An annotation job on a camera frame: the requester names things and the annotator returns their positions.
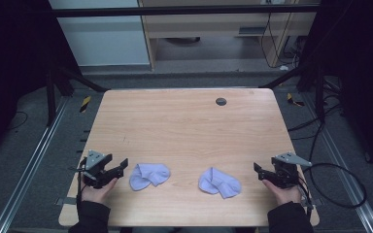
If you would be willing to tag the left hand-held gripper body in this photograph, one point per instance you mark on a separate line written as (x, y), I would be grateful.
(93, 171)

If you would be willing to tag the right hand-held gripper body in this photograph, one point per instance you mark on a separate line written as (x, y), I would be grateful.
(286, 173)

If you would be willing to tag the light purple sock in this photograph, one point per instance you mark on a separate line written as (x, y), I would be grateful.
(149, 176)
(218, 184)

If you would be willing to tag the person's right hand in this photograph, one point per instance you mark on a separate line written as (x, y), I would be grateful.
(285, 194)

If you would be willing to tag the person's left hand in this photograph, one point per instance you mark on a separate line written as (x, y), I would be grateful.
(97, 194)

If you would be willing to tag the yellow black hazard tape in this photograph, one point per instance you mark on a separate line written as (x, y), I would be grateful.
(293, 100)
(85, 104)

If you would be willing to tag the round grey table grommet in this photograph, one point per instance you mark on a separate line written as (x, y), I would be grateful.
(221, 101)

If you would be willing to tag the black metal stand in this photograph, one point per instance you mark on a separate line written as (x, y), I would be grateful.
(50, 97)
(320, 97)

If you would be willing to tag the white cabinet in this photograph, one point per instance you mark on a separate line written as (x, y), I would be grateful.
(103, 42)

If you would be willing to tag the dark curtain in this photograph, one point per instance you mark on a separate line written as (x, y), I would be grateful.
(362, 64)
(13, 64)

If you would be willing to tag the grey under-desk tray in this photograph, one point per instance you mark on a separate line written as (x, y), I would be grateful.
(252, 30)

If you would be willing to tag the light wooden background desk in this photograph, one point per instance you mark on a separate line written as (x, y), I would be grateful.
(207, 24)

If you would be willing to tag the aluminium floor rail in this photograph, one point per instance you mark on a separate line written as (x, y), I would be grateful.
(343, 168)
(34, 161)

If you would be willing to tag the black horizontal frame bar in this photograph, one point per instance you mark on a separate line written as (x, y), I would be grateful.
(175, 10)

